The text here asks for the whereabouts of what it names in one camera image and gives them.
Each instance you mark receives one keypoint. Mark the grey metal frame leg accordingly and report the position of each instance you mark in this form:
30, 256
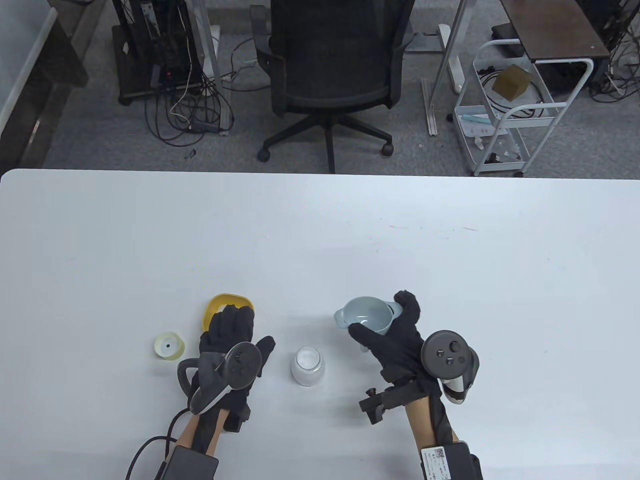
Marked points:
212, 65

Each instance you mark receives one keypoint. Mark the black flat box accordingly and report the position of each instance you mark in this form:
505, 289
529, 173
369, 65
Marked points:
505, 32

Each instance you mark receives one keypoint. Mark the black forearm battery pack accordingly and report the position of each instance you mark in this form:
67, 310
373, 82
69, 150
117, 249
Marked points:
190, 465

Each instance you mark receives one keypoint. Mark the grey metal desk leg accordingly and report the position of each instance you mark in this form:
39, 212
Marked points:
447, 55

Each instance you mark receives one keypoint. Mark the yellow bowl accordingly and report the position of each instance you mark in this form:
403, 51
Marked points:
207, 315

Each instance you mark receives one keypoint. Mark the grey and white tracking controller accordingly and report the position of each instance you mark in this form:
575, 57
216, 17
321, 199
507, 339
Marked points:
237, 367
447, 357

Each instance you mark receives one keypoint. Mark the person's right hand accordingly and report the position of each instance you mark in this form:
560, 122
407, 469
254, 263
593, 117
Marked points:
400, 345

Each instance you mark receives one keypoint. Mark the brown wooden side tabletop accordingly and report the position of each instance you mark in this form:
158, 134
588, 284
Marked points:
550, 30

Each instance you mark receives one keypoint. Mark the person's left hand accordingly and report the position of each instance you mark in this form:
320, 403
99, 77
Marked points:
230, 327

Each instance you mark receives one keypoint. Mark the person's left forearm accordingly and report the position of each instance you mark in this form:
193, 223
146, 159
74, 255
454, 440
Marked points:
187, 432

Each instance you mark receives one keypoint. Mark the white salt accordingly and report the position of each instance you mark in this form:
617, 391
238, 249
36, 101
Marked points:
307, 359

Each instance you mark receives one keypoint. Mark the white utility cart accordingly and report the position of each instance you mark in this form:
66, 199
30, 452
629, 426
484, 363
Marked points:
500, 130

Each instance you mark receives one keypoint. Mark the black mesh office chair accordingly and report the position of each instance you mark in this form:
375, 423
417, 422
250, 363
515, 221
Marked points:
330, 65

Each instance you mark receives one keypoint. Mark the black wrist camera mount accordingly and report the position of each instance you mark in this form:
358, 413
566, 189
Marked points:
237, 417
390, 397

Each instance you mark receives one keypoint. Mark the person's right forearm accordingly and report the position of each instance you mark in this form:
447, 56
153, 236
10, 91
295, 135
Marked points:
422, 420

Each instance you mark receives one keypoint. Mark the small clear glass jar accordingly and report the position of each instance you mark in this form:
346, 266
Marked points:
307, 375

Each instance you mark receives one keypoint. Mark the black labelled forearm pack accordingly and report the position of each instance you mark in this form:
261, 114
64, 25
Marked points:
450, 462

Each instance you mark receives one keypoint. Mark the brown cardboard box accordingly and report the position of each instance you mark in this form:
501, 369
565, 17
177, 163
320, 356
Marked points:
511, 82

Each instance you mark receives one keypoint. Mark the dark brown wooden furniture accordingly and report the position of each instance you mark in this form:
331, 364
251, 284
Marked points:
65, 65

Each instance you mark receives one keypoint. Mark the grey-blue plastic funnel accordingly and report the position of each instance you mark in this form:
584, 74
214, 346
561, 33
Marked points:
367, 310

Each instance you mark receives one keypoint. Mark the yellow-green press dispenser lid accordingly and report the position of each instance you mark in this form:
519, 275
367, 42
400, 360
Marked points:
169, 346

